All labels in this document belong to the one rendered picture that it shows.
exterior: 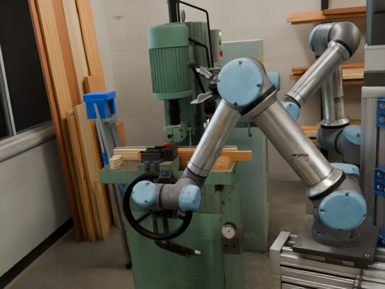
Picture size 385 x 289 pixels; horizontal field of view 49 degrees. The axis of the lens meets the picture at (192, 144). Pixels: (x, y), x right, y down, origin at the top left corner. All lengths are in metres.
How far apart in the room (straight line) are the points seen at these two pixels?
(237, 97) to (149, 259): 1.13
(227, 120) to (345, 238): 0.48
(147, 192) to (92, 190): 2.01
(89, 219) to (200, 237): 1.53
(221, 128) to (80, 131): 1.98
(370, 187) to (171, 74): 0.90
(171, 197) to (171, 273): 0.82
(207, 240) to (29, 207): 1.61
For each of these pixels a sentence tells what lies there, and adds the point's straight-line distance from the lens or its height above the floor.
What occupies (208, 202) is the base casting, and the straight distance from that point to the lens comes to 1.80.
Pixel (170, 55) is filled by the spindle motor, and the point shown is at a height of 1.38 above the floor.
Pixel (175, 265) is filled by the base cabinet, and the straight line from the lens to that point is 1.98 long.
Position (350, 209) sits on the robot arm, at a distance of 1.14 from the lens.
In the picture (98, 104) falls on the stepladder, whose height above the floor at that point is 1.10.
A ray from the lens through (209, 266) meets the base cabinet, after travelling 1.94.
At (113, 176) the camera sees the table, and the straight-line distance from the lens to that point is 1.90.
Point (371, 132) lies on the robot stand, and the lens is 1.46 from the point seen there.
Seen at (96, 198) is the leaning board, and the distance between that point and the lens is 3.22.
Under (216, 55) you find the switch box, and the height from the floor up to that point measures 1.35.
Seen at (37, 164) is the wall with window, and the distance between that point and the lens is 3.20.
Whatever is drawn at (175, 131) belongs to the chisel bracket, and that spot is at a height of 1.05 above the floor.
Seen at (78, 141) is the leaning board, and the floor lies 0.79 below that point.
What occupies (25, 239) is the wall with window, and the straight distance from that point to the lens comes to 3.14.
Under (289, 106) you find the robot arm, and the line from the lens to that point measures 1.51.
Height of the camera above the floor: 1.43
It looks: 14 degrees down
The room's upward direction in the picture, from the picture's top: 4 degrees counter-clockwise
